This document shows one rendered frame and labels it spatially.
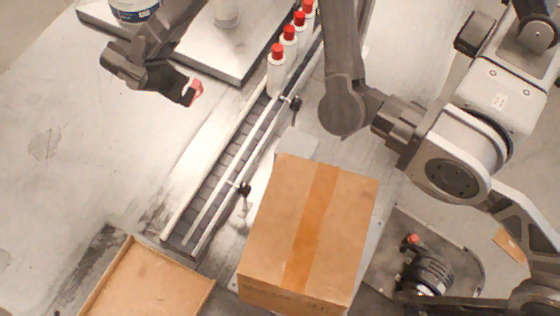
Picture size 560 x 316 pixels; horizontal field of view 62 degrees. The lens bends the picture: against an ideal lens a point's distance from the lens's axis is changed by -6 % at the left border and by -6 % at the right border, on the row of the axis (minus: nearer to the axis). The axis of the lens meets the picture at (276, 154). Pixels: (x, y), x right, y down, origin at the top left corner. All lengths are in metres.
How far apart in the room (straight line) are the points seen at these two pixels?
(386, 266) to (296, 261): 0.99
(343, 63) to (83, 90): 1.06
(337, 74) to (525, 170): 2.04
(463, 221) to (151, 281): 1.58
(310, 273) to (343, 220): 0.14
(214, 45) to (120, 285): 0.80
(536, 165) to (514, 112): 1.99
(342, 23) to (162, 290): 0.84
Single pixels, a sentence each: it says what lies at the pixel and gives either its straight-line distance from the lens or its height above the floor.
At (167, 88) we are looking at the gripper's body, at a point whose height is 1.25.
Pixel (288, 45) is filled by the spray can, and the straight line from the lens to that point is 1.43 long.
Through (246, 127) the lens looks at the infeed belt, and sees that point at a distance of 1.45.
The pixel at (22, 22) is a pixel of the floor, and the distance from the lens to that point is 3.24.
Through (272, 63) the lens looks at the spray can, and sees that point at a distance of 1.38.
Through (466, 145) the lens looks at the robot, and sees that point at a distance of 0.77.
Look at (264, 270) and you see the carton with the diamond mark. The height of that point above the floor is 1.12.
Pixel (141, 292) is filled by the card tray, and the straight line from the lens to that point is 1.35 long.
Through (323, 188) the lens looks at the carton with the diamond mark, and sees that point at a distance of 1.11.
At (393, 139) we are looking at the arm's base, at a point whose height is 1.46.
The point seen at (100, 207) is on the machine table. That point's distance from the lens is 1.46.
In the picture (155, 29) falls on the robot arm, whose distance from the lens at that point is 0.97.
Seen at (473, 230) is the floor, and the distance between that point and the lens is 2.47.
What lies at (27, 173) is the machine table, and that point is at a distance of 1.58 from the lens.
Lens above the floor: 2.12
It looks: 61 degrees down
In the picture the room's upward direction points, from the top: 5 degrees clockwise
